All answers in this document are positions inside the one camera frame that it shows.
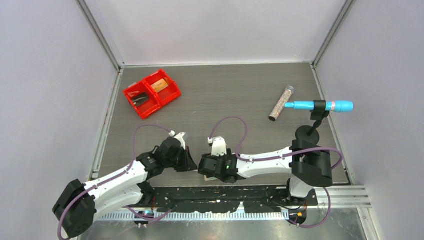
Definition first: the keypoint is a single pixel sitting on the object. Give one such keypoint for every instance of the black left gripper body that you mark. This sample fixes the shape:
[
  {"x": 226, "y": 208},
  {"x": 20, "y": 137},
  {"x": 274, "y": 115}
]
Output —
[{"x": 178, "y": 162}]

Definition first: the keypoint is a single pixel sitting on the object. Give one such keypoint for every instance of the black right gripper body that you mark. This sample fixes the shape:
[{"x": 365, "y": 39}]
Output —
[{"x": 224, "y": 157}]

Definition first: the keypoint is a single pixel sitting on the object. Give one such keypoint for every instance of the beige leather card holder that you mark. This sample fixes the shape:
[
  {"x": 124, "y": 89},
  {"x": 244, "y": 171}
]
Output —
[{"x": 208, "y": 179}]

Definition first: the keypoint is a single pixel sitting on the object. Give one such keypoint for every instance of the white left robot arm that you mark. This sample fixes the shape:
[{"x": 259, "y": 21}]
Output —
[{"x": 81, "y": 204}]

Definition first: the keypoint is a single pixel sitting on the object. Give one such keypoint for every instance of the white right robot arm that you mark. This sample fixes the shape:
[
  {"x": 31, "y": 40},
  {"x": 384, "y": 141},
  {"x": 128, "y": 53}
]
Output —
[{"x": 309, "y": 164}]

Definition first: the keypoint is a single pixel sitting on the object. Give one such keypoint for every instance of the black card in bin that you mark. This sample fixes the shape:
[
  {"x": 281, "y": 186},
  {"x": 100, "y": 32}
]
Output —
[{"x": 140, "y": 99}]

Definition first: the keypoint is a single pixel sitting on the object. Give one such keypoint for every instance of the orange card in bin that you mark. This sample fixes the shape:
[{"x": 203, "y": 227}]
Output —
[{"x": 159, "y": 85}]

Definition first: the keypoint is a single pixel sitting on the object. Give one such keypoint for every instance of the red divided plastic bin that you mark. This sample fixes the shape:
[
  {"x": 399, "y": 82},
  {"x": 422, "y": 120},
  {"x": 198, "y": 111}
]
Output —
[{"x": 156, "y": 100}]

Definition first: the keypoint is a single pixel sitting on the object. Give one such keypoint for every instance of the glittery silver tube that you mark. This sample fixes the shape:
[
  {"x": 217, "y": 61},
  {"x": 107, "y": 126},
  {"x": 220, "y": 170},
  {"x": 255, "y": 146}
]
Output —
[{"x": 286, "y": 95}]

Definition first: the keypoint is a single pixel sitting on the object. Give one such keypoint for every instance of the blue toy microphone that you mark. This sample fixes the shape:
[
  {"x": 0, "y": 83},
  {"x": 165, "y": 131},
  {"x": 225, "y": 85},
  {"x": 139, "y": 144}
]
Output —
[{"x": 339, "y": 106}]

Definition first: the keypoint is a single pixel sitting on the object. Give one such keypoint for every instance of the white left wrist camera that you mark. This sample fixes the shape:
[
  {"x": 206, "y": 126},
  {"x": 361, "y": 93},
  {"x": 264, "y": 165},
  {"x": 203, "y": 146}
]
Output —
[{"x": 181, "y": 137}]

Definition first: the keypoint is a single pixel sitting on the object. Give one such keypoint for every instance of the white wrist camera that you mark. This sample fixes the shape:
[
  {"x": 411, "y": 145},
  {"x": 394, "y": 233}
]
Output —
[
  {"x": 218, "y": 146},
  {"x": 181, "y": 137}
]

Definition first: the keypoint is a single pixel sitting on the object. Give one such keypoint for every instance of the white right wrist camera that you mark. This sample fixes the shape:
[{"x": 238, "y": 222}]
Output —
[{"x": 218, "y": 146}]

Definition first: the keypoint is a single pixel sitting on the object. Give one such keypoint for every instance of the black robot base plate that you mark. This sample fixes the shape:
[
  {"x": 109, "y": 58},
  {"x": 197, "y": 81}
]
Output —
[{"x": 224, "y": 199}]

